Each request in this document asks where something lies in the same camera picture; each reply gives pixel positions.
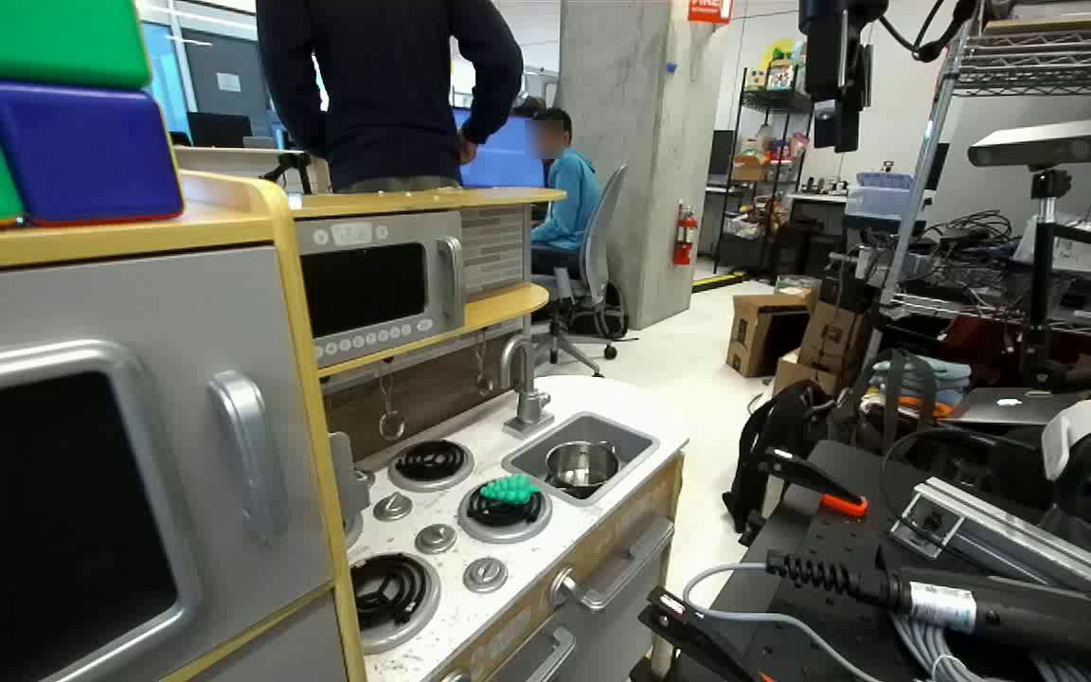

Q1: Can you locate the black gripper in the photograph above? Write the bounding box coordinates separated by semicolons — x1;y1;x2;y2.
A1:
798;0;879;154

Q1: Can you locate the green bowl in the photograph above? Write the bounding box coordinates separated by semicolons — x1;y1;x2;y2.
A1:
465;472;547;531

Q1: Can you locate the grey toy sink basin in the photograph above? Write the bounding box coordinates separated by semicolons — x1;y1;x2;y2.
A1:
503;408;665;507

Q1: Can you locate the grey toy faucet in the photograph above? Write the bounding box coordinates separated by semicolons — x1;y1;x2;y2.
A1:
495;331;556;443

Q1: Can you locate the silver metal pot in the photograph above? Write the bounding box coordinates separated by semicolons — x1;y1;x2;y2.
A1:
541;434;623;500

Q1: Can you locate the silver toy microwave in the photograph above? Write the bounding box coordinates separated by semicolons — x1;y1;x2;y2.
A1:
297;209;469;370

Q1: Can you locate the wooden toy kitchen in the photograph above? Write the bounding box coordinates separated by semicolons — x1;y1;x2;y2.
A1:
0;165;689;682

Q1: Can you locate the black storage shelf rack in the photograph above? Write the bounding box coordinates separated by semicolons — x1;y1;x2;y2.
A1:
713;67;814;275

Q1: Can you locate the clear plastic storage bin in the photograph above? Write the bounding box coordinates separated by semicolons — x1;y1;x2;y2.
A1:
844;165;936;227

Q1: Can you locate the red fire extinguisher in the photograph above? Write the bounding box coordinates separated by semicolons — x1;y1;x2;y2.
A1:
670;202;702;274

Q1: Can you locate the brown cardboard box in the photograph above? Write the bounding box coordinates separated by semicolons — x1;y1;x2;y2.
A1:
768;348;844;401
797;300;874;375

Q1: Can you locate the white patterned partition panel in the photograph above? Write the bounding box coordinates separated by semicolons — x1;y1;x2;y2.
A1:
957;14;1091;101

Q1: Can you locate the grey office chair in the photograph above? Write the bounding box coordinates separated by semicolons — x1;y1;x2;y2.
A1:
541;161;638;377

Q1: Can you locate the person in teal shirt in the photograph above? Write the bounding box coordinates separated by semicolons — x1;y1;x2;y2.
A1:
526;104;606;275

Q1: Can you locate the blue monitor screen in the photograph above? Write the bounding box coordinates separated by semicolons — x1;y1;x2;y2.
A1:
456;112;548;192

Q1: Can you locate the silver aluminium extrusion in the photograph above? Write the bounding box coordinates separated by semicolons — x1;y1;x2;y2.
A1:
887;472;1091;608

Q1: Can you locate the person in dark shirt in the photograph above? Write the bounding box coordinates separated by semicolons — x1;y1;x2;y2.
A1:
254;0;526;195

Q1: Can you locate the silver stove knob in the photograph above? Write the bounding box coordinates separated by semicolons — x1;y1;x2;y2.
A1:
412;519;457;559
463;552;512;597
370;490;417;522

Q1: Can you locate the silver windowed cabinet door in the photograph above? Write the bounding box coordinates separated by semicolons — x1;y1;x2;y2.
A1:
0;241;337;682

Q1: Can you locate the blue foam block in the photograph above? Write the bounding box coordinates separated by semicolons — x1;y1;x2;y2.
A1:
0;78;187;227

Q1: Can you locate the silver aluminium frame post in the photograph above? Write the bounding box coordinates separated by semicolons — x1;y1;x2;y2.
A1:
879;50;969;305

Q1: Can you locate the grey stereo camera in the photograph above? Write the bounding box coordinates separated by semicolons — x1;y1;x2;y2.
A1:
968;112;1091;171

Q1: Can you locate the black camera stand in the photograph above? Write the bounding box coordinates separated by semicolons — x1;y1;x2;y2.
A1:
1022;161;1091;370

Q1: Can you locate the silver cupboard door handle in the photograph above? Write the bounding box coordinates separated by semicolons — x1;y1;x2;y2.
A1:
548;515;673;618

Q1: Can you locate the grey cable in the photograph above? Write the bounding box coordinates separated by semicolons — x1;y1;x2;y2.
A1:
681;559;1080;682

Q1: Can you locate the silver oven door handle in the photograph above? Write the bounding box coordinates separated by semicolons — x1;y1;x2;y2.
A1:
524;624;582;682

